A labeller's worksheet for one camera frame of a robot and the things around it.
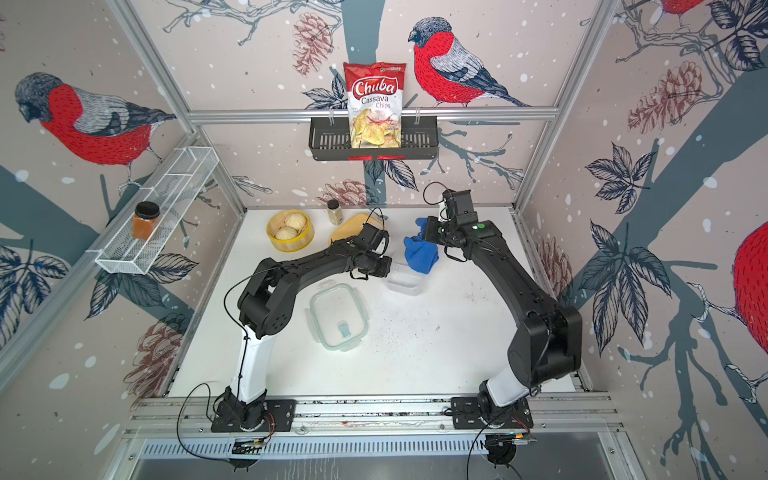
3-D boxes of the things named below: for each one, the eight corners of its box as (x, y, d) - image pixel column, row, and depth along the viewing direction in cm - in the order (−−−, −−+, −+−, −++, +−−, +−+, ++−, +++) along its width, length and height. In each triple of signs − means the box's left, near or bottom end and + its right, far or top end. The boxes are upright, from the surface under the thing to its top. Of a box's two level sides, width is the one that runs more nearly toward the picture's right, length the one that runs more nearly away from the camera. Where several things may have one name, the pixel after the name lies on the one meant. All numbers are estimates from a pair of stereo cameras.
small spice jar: (330, 226, 118) (325, 210, 111) (332, 215, 122) (328, 199, 115) (343, 226, 118) (339, 210, 111) (344, 215, 122) (341, 199, 115)
